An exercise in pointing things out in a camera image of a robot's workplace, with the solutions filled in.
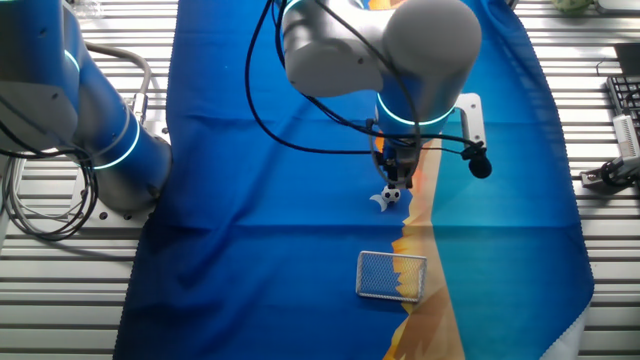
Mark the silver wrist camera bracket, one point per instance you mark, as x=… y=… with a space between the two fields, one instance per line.
x=472 y=117

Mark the silver fixed depth camera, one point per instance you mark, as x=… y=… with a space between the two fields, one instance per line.
x=625 y=137

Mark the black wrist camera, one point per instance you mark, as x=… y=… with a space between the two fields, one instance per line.
x=479 y=165

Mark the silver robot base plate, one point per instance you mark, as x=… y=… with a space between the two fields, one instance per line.
x=115 y=220

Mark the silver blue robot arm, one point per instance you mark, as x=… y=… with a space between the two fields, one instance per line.
x=50 y=100

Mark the dark grey box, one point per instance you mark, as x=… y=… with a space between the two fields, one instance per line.
x=627 y=60

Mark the blue printed mountain cloth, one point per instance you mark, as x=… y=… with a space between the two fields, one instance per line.
x=300 y=200

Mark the small black white soccer ball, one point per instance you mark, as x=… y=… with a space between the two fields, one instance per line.
x=390 y=194

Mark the black keyboard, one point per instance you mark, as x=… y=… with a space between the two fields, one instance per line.
x=625 y=92

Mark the green object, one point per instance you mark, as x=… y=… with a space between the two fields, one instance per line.
x=572 y=6

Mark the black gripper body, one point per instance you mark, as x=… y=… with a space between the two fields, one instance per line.
x=400 y=165

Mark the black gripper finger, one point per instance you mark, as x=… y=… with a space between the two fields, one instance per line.
x=393 y=184
x=406 y=183

